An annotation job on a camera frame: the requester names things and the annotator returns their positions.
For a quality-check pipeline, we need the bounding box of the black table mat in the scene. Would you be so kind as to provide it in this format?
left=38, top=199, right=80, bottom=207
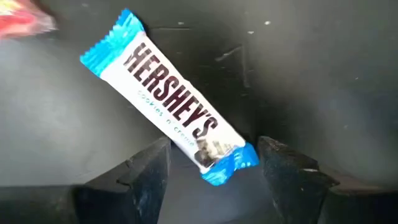
left=0, top=0, right=398, bottom=224

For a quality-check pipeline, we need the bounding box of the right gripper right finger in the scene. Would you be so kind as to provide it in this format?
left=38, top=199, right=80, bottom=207
left=257, top=136, right=398, bottom=224

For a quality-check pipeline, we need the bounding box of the white blue Hershey's bar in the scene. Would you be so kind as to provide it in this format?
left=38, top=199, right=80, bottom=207
left=79, top=7, right=261, bottom=187

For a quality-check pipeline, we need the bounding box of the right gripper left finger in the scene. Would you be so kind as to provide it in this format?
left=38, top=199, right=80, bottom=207
left=0, top=136, right=172, bottom=224

